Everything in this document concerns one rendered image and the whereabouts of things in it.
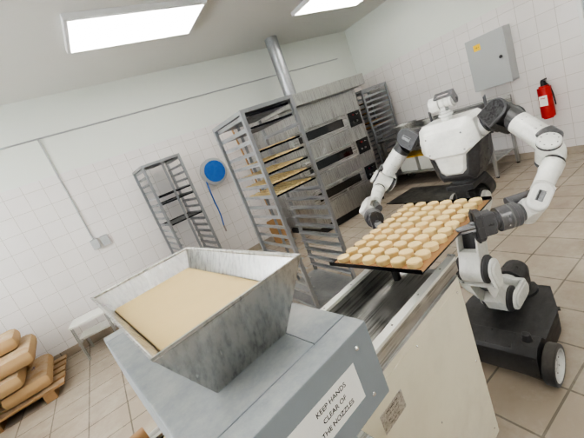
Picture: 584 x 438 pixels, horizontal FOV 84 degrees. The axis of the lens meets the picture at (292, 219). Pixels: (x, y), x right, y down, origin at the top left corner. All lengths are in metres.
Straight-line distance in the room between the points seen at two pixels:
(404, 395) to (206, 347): 0.74
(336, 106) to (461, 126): 3.75
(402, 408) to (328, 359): 0.61
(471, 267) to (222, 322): 1.50
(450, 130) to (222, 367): 1.41
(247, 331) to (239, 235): 4.76
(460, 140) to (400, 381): 1.07
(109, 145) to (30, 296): 2.05
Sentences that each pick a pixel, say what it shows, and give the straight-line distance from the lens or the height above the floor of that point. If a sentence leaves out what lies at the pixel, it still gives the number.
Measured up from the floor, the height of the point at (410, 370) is 0.75.
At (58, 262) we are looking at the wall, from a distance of 4.96.
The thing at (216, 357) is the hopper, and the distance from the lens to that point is 0.57.
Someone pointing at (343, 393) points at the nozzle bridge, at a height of 1.11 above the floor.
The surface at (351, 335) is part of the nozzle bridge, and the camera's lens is 0.60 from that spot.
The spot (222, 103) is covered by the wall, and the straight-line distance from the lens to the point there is 5.48.
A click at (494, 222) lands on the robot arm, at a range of 1.33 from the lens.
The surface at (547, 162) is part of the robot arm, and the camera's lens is 1.48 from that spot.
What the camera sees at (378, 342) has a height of 0.90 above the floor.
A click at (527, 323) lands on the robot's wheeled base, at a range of 2.22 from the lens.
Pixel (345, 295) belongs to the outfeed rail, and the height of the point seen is 0.89.
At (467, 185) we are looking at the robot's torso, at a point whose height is 1.01.
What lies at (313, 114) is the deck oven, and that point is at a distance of 4.98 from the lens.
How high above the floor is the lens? 1.52
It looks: 13 degrees down
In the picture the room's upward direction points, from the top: 21 degrees counter-clockwise
